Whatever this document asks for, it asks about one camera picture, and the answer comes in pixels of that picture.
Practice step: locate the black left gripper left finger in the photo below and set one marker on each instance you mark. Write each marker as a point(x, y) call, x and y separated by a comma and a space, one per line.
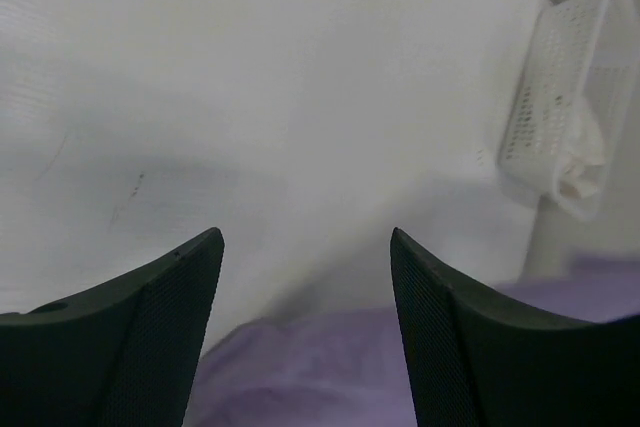
point(122, 353)

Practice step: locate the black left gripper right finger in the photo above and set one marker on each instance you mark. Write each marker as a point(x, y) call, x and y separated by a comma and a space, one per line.
point(476, 357)

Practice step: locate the purple t shirt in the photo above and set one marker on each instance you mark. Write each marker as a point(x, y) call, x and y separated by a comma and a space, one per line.
point(348, 368)

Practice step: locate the white t shirt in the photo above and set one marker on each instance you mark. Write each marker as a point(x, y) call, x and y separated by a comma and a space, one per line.
point(582, 157)

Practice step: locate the white plastic basket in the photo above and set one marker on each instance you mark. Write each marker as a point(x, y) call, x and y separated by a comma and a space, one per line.
point(579, 47)

